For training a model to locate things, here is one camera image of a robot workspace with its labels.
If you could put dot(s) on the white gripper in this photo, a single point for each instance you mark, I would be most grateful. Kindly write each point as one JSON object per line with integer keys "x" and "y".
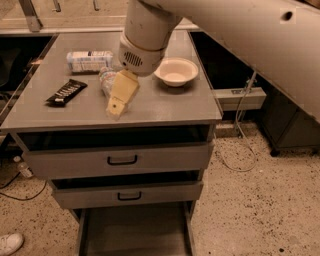
{"x": 141, "y": 60}

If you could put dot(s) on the clear plastic water bottle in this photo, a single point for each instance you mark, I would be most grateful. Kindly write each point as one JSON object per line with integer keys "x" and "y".
{"x": 106, "y": 77}

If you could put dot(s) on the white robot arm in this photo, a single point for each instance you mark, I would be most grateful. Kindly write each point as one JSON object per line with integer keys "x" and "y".
{"x": 280, "y": 39}

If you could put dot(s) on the white labelled bottle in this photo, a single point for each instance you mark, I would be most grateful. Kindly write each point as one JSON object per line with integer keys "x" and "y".
{"x": 88, "y": 61}

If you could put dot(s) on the top grey drawer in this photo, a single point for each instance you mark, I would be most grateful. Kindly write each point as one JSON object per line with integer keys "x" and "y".
{"x": 119, "y": 151}

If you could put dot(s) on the grey drawer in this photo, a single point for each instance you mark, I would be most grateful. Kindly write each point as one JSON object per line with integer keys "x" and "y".
{"x": 119, "y": 151}
{"x": 139, "y": 230}
{"x": 121, "y": 190}

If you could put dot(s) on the grey drawer cabinet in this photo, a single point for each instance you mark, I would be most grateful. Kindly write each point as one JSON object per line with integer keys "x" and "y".
{"x": 155, "y": 105}

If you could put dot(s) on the middle grey drawer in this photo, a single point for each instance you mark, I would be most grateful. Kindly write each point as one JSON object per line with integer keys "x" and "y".
{"x": 121, "y": 190}

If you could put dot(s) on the bottom grey drawer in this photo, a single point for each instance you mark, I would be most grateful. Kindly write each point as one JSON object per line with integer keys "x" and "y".
{"x": 139, "y": 230}

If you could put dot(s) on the black snack bar wrapper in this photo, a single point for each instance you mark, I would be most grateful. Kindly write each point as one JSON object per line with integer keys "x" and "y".
{"x": 66, "y": 93}

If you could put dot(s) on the grey power strip box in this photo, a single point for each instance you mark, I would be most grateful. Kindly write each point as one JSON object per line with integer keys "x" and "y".
{"x": 236, "y": 98}

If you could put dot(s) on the grey workbench shelf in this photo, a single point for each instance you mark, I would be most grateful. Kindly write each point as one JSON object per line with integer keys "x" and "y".
{"x": 61, "y": 16}

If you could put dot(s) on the dark cabinet at right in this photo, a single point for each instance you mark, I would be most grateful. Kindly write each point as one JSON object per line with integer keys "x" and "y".
{"x": 287, "y": 126}

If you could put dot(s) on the white sneaker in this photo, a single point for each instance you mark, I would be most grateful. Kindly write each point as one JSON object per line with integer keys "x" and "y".
{"x": 10, "y": 243}

